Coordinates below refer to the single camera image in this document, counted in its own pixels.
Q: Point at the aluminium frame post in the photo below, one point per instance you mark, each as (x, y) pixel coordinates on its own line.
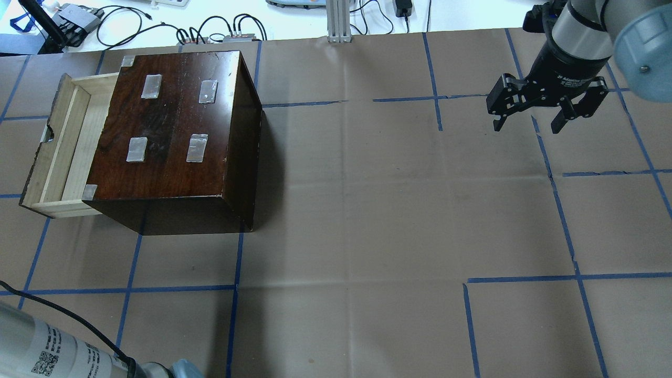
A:
(338, 21)

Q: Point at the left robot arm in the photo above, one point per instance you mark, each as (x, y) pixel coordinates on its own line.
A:
(32, 348)

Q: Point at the dark wooden drawer cabinet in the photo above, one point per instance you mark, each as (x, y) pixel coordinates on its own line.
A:
(179, 150)

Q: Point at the light wooden drawer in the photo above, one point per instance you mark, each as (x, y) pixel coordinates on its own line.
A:
(57, 178)

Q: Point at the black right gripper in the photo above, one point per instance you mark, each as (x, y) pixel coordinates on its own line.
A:
(563, 69)

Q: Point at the black power adapter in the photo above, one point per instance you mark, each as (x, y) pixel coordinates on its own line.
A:
(403, 8)

